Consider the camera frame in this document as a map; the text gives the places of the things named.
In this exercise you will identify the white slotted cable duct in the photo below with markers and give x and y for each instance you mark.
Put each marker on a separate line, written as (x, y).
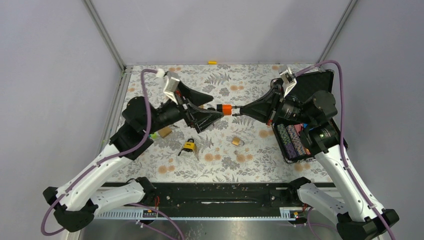
(269, 214)

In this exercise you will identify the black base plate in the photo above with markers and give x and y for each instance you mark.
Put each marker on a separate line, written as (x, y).
(221, 196)

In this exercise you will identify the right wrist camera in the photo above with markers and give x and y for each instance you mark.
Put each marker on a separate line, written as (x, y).
(288, 80)

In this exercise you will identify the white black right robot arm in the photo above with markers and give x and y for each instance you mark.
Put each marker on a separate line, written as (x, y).
(359, 216)

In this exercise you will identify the orange padlock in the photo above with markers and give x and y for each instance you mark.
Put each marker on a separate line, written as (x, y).
(227, 109)

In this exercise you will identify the large brass padlock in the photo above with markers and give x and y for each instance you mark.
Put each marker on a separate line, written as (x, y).
(165, 131)

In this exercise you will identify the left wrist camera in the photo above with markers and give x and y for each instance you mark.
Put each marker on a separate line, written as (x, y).
(172, 81)

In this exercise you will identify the small brass padlock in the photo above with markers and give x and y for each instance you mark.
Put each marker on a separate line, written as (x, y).
(236, 141)

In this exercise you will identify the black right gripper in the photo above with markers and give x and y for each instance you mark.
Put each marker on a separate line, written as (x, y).
(262, 109)

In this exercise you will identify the black poker chip case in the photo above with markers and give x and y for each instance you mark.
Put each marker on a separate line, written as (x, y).
(299, 142)

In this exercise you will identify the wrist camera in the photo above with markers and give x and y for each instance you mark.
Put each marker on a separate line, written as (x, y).
(172, 81)
(288, 80)

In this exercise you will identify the black keys bunch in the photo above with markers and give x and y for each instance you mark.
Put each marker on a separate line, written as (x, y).
(209, 107)

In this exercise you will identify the floral patterned mat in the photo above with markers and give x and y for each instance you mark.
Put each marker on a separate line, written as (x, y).
(259, 160)

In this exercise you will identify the yellow black padlock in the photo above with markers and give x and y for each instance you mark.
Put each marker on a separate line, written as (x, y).
(189, 149)

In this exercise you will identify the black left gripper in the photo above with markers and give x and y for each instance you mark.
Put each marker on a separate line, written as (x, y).
(195, 117)

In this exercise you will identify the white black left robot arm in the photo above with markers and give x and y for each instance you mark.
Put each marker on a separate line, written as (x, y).
(76, 203)

